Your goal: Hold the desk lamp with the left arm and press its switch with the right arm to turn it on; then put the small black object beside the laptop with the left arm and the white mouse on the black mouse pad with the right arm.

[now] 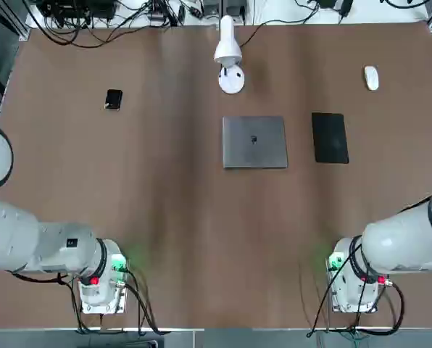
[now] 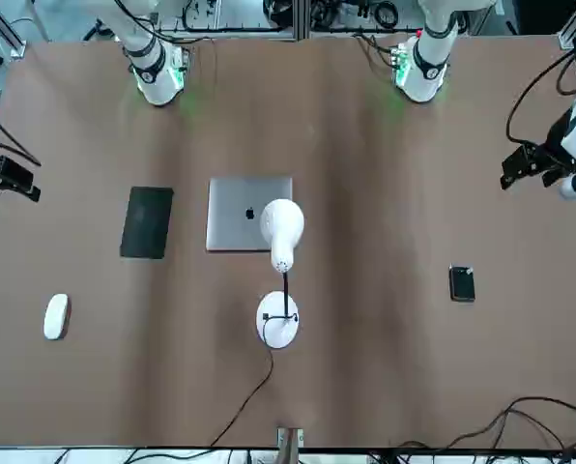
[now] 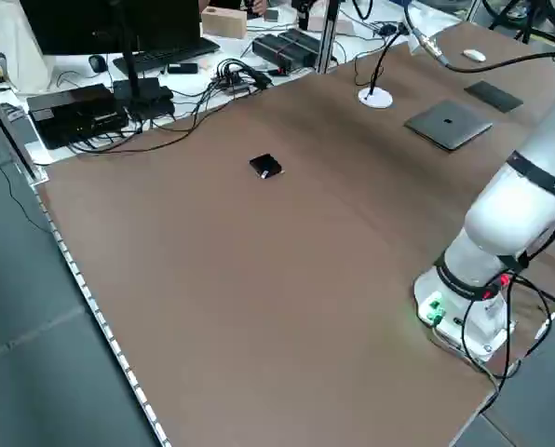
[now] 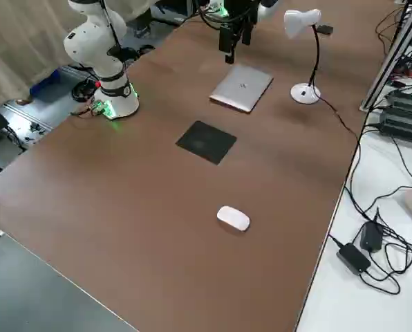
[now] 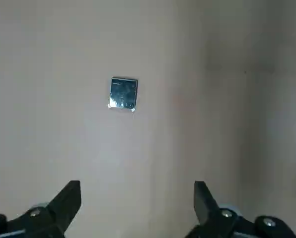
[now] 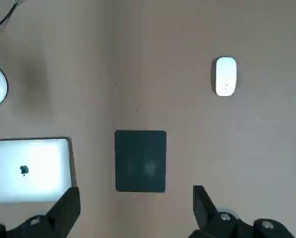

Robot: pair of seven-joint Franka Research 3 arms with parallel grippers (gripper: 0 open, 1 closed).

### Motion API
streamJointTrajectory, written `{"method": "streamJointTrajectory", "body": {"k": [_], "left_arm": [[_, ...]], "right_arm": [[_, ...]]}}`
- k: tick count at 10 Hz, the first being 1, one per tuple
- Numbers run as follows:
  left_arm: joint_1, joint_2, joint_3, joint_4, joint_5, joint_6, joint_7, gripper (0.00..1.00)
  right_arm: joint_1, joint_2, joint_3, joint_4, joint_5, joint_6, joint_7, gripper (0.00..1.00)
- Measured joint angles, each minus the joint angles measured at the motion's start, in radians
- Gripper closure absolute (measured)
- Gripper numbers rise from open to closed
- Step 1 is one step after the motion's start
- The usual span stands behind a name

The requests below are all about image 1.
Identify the small black hard drive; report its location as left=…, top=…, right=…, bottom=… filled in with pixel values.
left=104, top=88, right=124, bottom=113

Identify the white desk lamp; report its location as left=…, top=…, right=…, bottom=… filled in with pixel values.
left=213, top=15, right=246, bottom=95

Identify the white computer mouse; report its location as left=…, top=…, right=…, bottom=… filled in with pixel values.
left=363, top=65, right=380, bottom=91

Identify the silver closed laptop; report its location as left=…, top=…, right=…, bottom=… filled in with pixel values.
left=222, top=115, right=289, bottom=170

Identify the black mouse pad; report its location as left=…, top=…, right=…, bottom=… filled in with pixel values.
left=311, top=112, right=350, bottom=165

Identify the black electronics box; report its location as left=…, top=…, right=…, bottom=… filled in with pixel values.
left=38, top=0, right=117, bottom=21

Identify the black lamp power cable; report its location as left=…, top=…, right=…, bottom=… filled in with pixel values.
left=237, top=20, right=275, bottom=48

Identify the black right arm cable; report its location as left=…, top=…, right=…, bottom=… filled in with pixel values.
left=306, top=235, right=407, bottom=336

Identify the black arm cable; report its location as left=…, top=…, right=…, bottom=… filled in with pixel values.
left=11, top=268, right=172, bottom=334
left=306, top=235, right=407, bottom=336

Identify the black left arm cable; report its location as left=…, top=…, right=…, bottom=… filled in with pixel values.
left=11, top=268, right=172, bottom=334

